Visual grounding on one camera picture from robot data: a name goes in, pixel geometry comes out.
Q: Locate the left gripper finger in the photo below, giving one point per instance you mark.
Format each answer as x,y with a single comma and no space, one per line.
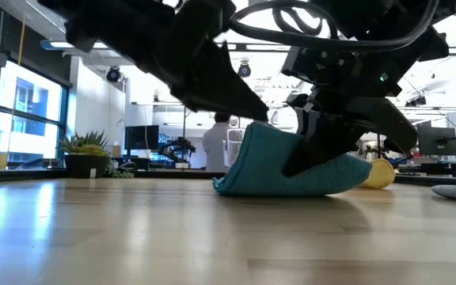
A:
220,87

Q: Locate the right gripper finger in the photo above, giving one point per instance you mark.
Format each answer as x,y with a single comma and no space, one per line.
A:
386,118
323,142

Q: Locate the yellow microfiber towel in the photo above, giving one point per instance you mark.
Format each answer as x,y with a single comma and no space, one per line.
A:
380,174

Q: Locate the teal microfiber towel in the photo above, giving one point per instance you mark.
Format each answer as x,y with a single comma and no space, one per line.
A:
251,166

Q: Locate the neighbouring station robot arm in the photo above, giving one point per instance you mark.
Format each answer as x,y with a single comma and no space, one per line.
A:
370,152
176,147

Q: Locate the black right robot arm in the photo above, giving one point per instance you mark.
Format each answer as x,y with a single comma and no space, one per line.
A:
390,20

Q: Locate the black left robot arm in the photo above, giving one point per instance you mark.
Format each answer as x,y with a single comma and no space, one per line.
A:
113,12

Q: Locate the black ceiling spotlight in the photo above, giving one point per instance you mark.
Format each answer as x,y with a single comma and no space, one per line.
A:
244,70
113,74
415,101

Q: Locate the black computer monitor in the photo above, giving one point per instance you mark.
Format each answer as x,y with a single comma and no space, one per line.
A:
435,140
141,137

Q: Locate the person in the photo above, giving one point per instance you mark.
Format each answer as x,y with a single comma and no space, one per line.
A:
216,142

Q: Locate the black overhead light bar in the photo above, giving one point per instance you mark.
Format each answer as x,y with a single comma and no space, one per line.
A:
259,46

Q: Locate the clear plastic bin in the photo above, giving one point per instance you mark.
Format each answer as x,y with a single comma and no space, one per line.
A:
234,146

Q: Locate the black office desk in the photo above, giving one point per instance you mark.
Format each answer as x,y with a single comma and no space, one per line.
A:
441,166

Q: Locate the potted succulent plant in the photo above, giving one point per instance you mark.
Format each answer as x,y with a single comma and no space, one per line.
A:
85,148

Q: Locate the small yellow bin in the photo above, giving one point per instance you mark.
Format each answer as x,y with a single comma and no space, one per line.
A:
0,161

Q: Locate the black neighbouring station frame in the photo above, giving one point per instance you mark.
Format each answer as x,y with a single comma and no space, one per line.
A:
183,116

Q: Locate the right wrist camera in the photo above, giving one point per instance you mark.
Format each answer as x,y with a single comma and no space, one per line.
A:
319,65

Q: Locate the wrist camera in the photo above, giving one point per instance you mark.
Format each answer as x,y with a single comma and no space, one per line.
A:
319,65
208,16

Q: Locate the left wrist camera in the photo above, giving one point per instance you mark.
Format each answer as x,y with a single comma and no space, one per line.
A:
208,16

